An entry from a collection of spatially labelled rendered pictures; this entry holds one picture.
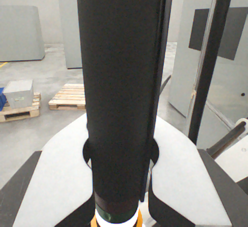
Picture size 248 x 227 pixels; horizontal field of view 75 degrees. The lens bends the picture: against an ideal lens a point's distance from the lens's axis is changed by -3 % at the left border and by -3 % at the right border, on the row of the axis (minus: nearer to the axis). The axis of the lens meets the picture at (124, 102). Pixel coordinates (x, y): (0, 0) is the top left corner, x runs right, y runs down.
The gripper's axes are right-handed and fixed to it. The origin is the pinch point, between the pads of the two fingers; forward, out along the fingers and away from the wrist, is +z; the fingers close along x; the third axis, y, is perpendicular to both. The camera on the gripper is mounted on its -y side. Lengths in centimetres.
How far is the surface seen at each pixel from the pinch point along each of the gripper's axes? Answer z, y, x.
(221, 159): 21.7, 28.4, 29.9
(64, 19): 534, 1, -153
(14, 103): 239, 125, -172
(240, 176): 15.2, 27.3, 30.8
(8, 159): 139, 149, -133
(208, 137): 84, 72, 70
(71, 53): 536, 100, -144
